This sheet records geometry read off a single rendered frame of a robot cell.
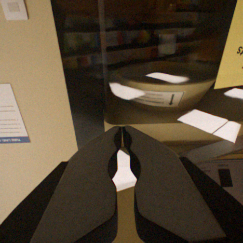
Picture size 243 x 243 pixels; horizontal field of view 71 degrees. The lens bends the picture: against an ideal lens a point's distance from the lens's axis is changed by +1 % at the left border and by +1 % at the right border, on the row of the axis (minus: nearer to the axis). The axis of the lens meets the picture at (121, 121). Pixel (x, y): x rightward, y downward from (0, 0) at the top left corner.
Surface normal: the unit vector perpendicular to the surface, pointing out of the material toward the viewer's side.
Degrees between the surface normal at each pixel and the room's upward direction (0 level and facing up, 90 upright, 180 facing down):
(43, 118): 90
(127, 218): 135
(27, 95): 90
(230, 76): 90
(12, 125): 90
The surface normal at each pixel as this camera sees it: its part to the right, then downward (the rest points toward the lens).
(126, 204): 0.00, -0.28
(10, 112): 0.02, 0.48
